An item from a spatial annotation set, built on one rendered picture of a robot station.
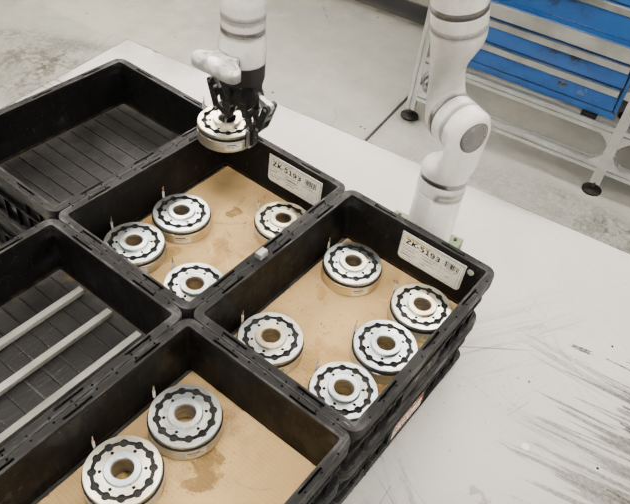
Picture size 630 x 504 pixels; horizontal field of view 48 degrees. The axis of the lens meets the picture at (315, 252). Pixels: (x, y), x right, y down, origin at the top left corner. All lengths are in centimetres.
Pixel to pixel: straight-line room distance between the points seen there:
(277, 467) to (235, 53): 61
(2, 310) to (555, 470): 92
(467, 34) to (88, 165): 76
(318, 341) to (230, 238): 27
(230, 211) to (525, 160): 198
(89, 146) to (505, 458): 98
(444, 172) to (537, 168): 183
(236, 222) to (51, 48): 235
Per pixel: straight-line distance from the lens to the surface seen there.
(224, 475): 100
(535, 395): 133
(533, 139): 302
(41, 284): 123
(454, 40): 115
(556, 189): 302
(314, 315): 116
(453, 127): 124
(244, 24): 109
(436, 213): 134
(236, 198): 135
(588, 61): 285
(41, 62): 344
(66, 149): 150
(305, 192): 131
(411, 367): 100
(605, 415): 137
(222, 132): 122
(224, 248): 125
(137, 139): 151
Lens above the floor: 172
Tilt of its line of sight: 45 degrees down
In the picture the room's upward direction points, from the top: 8 degrees clockwise
